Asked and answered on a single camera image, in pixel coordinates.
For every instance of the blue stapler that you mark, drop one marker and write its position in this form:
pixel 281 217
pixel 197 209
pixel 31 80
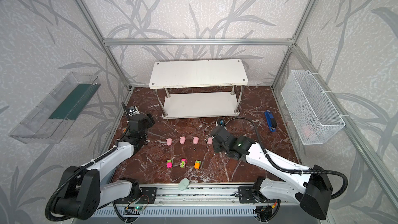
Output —
pixel 271 122

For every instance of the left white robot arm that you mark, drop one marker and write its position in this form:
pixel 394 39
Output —
pixel 80 192

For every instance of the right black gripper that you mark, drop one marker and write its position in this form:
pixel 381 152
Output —
pixel 216 131

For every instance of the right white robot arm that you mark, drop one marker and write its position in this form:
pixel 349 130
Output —
pixel 311 188

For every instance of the clear plastic wall bin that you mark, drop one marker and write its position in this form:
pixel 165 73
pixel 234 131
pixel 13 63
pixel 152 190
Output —
pixel 50 120

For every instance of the white two-tier shelf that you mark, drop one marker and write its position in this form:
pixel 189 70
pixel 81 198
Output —
pixel 199 74

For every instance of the pink item in basket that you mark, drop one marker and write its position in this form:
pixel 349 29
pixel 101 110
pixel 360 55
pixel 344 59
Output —
pixel 309 132

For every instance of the pink green toy car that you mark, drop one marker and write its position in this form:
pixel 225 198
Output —
pixel 169 163

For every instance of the pale green oval soap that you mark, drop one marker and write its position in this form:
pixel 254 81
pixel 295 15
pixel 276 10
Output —
pixel 183 184

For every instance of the white wire wall basket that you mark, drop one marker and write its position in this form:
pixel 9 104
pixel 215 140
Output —
pixel 308 103

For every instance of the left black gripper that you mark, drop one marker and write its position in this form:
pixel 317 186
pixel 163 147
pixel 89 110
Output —
pixel 132 117

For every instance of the orange green toy car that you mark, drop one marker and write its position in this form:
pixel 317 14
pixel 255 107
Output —
pixel 197 164

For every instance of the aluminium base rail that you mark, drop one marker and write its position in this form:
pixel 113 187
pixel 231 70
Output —
pixel 199 200

